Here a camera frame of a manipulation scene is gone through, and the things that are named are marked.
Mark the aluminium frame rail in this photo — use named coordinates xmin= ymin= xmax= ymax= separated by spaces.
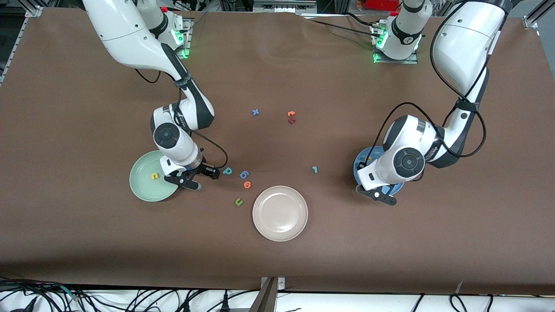
xmin=0 ymin=5 xmax=44 ymax=87
xmin=522 ymin=0 xmax=555 ymax=31

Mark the red box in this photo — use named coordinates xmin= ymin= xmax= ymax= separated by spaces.
xmin=364 ymin=0 xmax=402 ymax=11

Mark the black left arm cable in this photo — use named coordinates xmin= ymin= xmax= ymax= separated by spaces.
xmin=371 ymin=0 xmax=508 ymax=159

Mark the beige plate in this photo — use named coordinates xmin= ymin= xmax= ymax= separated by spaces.
xmin=252 ymin=185 xmax=309 ymax=242

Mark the blue plate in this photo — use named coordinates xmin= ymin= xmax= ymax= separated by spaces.
xmin=353 ymin=146 xmax=405 ymax=198

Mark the metal table bracket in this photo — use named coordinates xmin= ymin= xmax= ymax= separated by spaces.
xmin=249 ymin=276 xmax=287 ymax=312

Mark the green plate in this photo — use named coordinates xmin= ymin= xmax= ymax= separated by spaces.
xmin=129 ymin=150 xmax=183 ymax=202

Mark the grey equipment box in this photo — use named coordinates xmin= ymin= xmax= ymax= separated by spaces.
xmin=253 ymin=0 xmax=317 ymax=13

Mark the black table cable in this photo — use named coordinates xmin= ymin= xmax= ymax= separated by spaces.
xmin=345 ymin=12 xmax=382 ymax=29
xmin=301 ymin=18 xmax=382 ymax=39

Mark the brown table cover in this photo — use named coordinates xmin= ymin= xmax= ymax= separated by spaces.
xmin=0 ymin=8 xmax=555 ymax=296

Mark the black floor cable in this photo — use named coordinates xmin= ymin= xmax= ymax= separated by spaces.
xmin=0 ymin=277 xmax=87 ymax=312
xmin=449 ymin=294 xmax=495 ymax=312

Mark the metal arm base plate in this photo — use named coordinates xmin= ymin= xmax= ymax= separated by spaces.
xmin=165 ymin=17 xmax=192 ymax=59
xmin=372 ymin=22 xmax=419 ymax=65

